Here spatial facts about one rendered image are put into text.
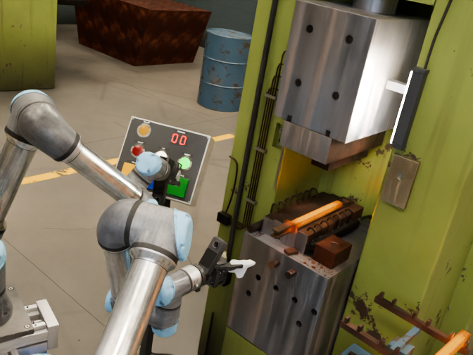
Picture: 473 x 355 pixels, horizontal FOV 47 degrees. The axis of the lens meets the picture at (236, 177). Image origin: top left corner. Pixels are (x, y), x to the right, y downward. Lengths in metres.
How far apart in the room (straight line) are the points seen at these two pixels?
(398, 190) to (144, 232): 0.94
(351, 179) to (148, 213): 1.27
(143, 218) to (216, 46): 5.30
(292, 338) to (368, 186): 0.71
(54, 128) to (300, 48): 0.85
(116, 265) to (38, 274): 1.91
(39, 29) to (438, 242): 5.33
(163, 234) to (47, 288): 2.02
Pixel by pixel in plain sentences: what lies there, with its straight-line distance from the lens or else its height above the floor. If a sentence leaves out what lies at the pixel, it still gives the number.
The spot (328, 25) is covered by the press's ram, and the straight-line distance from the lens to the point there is 1.82.
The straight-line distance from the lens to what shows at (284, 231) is 1.97.
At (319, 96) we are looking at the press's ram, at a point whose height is 1.48.
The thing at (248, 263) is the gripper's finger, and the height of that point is 1.00.
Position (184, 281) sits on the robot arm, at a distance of 1.59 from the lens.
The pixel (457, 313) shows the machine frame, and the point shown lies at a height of 0.66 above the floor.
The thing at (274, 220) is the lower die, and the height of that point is 0.98.
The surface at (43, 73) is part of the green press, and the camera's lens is 6.65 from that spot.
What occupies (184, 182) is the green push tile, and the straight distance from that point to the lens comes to 2.12.
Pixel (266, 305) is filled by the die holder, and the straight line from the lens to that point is 2.13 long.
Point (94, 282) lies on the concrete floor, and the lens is 3.29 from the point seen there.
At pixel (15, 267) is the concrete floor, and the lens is 3.43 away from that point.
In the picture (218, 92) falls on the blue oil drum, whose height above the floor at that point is 0.22.
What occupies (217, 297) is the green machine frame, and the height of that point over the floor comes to 0.39.
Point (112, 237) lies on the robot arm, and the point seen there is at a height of 1.22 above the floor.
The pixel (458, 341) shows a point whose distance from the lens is 1.80.
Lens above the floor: 1.91
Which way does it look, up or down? 23 degrees down
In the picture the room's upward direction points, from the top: 10 degrees clockwise
